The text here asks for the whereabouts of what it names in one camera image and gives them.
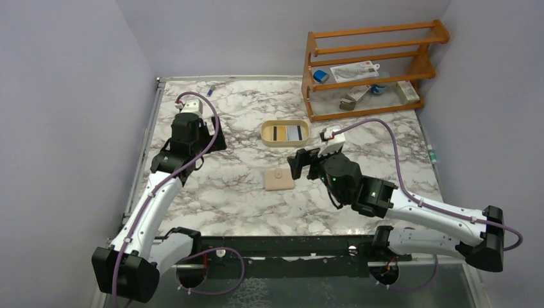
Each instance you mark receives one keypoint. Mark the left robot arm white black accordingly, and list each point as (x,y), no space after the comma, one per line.
(132,265)

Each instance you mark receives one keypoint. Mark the white packaged item on shelf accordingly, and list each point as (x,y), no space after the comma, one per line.
(355,71)

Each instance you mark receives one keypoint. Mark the green white tube at edge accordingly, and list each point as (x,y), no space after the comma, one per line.
(432,154)

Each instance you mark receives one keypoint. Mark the yellow card in tray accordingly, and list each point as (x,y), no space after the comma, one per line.
(278,133)

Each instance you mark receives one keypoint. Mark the silver card in tray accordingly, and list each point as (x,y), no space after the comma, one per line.
(294,133)

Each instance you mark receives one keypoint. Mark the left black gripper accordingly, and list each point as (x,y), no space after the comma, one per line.
(210,138)

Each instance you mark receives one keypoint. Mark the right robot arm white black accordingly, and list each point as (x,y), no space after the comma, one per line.
(475,236)

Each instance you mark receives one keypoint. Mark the cream oval tray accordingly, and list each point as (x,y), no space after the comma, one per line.
(265,132)

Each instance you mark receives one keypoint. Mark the wooden orange shelf rack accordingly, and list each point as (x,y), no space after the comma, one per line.
(402,51)

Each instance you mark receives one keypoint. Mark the green white small box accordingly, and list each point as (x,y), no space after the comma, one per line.
(407,92)

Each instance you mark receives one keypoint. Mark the blue round container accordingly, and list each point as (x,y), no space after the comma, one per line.
(378,89)

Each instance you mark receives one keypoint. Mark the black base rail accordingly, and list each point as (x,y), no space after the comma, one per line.
(231,257)

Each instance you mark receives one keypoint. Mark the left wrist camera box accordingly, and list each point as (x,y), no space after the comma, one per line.
(194,106)

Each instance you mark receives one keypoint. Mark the blue small box on shelf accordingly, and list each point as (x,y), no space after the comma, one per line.
(320,76)

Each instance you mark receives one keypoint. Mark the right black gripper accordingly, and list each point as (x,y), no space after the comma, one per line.
(312,163)

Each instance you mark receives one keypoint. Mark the beige leather card holder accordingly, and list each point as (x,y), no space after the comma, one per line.
(278,180)

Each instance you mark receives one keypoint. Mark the small blue marker pen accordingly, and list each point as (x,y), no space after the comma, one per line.
(211,90)

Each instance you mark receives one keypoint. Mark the grey tape dispenser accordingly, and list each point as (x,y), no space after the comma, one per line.
(347,104)

